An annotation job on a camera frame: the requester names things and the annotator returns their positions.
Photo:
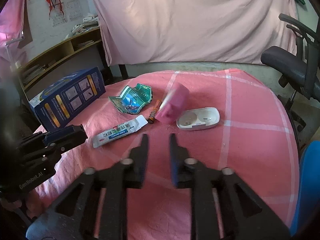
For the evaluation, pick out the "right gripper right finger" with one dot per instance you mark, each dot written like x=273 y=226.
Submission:
x=223 y=206

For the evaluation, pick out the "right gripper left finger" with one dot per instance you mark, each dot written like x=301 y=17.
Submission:
x=95 y=196

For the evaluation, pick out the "white medicine box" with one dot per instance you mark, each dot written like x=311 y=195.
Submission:
x=119 y=131

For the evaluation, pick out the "white plastic lens case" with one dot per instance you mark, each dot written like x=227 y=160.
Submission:
x=198 y=119

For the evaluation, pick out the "green snack wrapper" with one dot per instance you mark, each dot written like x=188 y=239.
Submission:
x=132 y=100

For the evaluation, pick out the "orange battery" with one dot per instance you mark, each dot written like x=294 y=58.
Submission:
x=151 y=118

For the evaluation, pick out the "pink cup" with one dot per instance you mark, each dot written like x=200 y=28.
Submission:
x=173 y=104

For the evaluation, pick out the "blue cardboard box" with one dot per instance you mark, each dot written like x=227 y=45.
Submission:
x=57 y=105

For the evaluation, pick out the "blue plastic bucket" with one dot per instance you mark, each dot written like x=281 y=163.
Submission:
x=307 y=207

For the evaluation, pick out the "pink checked tablecloth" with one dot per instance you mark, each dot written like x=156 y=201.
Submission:
x=254 y=137

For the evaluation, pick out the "wooden shelf desk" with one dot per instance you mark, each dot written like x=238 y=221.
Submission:
x=40 y=66

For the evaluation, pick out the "pink curtain at left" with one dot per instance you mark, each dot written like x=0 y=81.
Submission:
x=12 y=21

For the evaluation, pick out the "black office chair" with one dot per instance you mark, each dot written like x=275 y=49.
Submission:
x=300 y=70

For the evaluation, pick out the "pink hanging sheet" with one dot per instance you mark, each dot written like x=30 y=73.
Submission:
x=141 y=31

